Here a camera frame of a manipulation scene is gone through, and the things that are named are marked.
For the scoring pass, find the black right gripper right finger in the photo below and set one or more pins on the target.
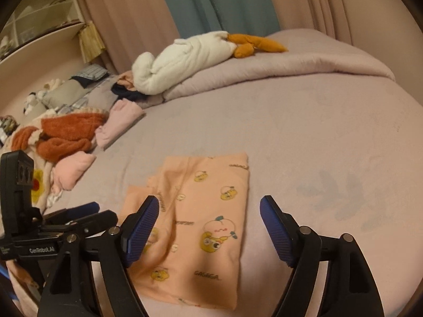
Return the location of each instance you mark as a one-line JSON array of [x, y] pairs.
[[350, 288]]

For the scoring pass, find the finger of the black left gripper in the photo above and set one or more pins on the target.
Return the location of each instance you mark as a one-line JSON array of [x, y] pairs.
[[77, 209], [87, 226]]

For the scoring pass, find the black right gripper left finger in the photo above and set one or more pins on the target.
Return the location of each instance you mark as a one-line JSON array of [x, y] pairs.
[[70, 288]]

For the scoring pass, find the peach duck print baby garment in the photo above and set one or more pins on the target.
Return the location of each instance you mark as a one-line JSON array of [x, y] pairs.
[[192, 255]]

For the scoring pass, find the salmon pink fleece garment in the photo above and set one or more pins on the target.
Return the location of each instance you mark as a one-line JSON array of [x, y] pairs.
[[69, 170]]

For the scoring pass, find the cream fluffy blanket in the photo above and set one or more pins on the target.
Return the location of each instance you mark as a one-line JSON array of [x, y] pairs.
[[42, 197]]

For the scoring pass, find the rust orange fleece garment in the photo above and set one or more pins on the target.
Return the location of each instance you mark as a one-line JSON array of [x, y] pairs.
[[58, 137]]

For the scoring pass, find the light pink folded garment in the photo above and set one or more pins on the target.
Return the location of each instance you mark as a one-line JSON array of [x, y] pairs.
[[123, 115]]

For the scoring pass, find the dark navy garment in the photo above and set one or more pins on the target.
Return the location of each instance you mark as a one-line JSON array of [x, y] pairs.
[[123, 93]]

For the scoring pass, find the mauve bed sheet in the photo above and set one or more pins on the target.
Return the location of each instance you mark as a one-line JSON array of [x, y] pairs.
[[340, 153]]

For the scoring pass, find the plaid grey pillow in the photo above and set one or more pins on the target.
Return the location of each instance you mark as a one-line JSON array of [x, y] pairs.
[[92, 73]]

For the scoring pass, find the yellow hanging cloth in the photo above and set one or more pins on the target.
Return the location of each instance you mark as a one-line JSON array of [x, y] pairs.
[[91, 42]]

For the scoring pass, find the white goose plush toy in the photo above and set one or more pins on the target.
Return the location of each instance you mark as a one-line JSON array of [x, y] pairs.
[[153, 75]]

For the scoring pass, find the pink curtain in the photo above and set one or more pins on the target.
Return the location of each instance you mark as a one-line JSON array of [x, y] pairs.
[[131, 27]]

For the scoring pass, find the folded mauve duvet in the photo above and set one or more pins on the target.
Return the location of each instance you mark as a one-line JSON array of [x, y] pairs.
[[309, 52]]

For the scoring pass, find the teal curtain panel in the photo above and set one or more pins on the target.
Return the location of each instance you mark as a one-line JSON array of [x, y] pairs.
[[255, 17]]

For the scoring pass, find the white wall shelf unit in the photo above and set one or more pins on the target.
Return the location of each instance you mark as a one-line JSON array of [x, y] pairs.
[[39, 42]]

